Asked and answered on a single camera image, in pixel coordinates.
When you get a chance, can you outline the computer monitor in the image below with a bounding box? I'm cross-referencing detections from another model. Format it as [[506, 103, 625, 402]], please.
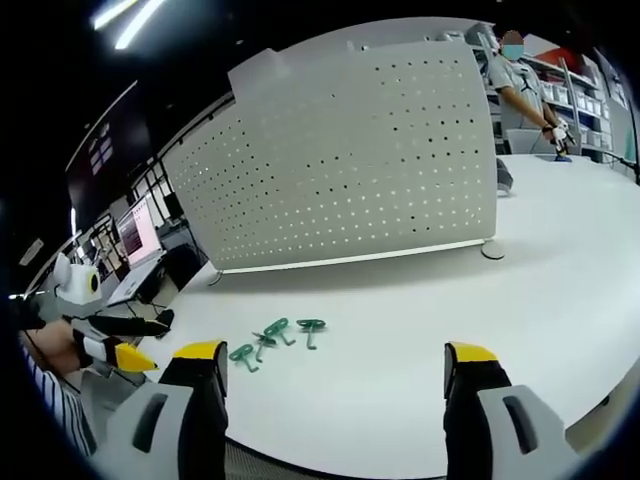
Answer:
[[116, 193, 164, 267]]

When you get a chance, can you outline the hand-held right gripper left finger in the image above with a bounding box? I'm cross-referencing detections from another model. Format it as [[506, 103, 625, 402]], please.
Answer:
[[106, 339, 230, 459]]

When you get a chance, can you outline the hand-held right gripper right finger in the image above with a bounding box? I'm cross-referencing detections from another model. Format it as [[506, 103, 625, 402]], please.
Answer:
[[443, 341, 567, 479]]

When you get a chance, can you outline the grey curved stand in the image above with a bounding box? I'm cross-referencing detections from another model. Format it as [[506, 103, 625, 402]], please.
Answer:
[[494, 157, 516, 197]]

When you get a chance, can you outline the person's left hand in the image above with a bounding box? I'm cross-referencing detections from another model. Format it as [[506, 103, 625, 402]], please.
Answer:
[[29, 319, 77, 375]]

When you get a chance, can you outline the ceiling light strip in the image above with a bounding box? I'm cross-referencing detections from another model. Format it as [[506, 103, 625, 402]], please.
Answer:
[[89, 0, 146, 30], [114, 0, 169, 51]]

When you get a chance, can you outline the white perforated mounting plate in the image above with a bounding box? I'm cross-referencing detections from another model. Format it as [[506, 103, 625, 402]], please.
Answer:
[[167, 34, 507, 287]]

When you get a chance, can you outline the black cable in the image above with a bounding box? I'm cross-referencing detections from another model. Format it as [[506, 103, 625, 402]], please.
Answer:
[[597, 149, 640, 187]]

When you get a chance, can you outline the green hook assembly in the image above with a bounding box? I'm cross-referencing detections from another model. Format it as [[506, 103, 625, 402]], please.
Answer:
[[228, 343, 262, 374], [296, 317, 327, 352], [253, 316, 297, 362]]

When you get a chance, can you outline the open white laptop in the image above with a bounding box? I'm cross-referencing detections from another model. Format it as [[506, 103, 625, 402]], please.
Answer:
[[106, 253, 169, 307]]

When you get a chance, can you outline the storage shelf with bins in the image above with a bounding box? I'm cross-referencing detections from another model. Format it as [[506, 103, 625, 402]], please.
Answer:
[[524, 49, 629, 154]]

